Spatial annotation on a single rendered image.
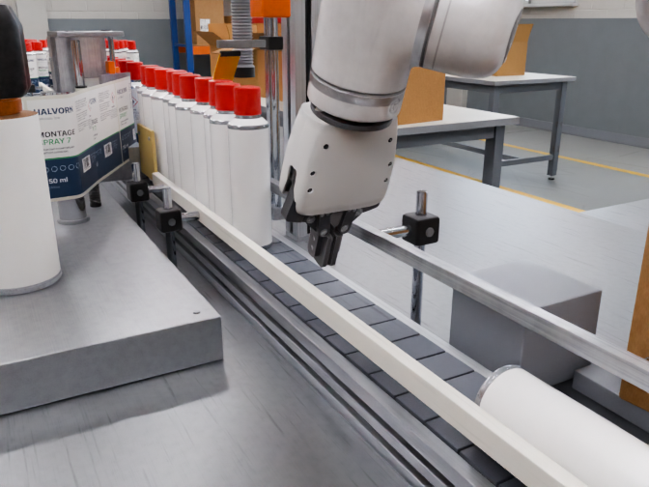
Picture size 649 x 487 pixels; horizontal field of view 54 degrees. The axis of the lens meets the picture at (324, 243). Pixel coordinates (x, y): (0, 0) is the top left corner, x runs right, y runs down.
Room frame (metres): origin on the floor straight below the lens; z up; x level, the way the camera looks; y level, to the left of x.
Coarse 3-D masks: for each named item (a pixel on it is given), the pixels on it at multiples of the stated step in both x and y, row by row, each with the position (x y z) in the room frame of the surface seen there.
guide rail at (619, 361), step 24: (384, 240) 0.58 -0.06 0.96; (408, 264) 0.55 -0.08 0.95; (432, 264) 0.52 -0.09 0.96; (456, 288) 0.49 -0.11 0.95; (480, 288) 0.46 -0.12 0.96; (504, 312) 0.44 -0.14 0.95; (528, 312) 0.42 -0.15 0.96; (552, 336) 0.40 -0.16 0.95; (576, 336) 0.38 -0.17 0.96; (600, 360) 0.36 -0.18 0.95; (624, 360) 0.35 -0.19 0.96; (648, 384) 0.33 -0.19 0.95
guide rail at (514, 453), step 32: (224, 224) 0.78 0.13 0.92; (256, 256) 0.68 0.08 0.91; (288, 288) 0.60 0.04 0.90; (352, 320) 0.50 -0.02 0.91; (384, 352) 0.45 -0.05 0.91; (416, 384) 0.41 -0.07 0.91; (448, 416) 0.38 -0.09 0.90; (480, 416) 0.36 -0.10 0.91; (512, 448) 0.33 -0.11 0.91; (544, 480) 0.30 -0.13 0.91; (576, 480) 0.30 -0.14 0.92
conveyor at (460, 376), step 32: (160, 192) 1.07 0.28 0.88; (192, 224) 0.89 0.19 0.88; (288, 256) 0.76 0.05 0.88; (320, 288) 0.65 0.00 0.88; (352, 288) 0.65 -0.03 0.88; (320, 320) 0.57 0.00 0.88; (384, 320) 0.57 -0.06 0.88; (352, 352) 0.51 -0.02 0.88; (416, 352) 0.51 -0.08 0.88; (384, 384) 0.45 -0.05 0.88; (448, 384) 0.45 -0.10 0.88; (480, 384) 0.45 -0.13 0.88; (416, 416) 0.41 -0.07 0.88; (480, 448) 0.37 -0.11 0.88; (512, 480) 0.34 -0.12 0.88
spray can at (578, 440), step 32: (512, 384) 0.37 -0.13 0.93; (544, 384) 0.37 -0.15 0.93; (512, 416) 0.35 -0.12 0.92; (544, 416) 0.34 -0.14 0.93; (576, 416) 0.33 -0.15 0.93; (544, 448) 0.33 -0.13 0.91; (576, 448) 0.31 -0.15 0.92; (608, 448) 0.31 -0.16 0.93; (640, 448) 0.30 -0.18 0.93; (608, 480) 0.29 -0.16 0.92; (640, 480) 0.28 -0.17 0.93
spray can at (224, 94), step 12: (216, 84) 0.83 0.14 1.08; (228, 84) 0.83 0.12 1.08; (216, 96) 0.83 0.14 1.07; (228, 96) 0.83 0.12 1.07; (216, 108) 0.83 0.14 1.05; (228, 108) 0.82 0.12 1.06; (216, 120) 0.82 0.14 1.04; (228, 120) 0.82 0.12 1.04; (216, 132) 0.82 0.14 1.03; (216, 144) 0.82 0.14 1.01; (216, 156) 0.82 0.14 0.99; (228, 156) 0.82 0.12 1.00; (216, 168) 0.82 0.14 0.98; (228, 168) 0.82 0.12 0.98; (216, 180) 0.82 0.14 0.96; (228, 180) 0.82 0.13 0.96; (216, 192) 0.82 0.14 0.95; (228, 192) 0.82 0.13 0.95; (216, 204) 0.82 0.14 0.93; (228, 204) 0.82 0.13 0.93; (228, 216) 0.82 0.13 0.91
